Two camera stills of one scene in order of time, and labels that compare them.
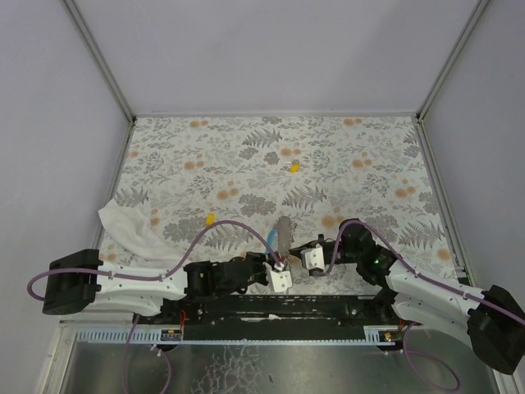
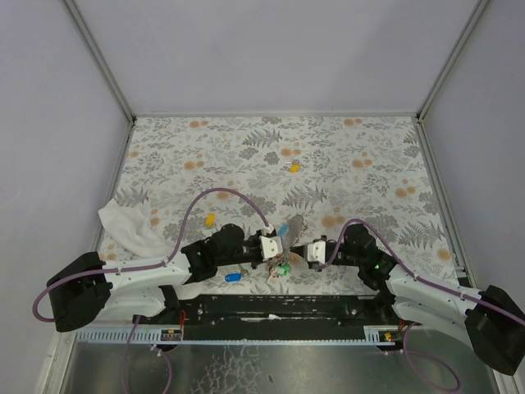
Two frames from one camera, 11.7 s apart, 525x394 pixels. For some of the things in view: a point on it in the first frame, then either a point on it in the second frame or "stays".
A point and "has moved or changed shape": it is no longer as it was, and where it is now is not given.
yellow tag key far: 294,166 stays
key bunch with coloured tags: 285,235 has moved or changed shape
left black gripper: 259,267 -> 257,240
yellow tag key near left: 210,219 stays
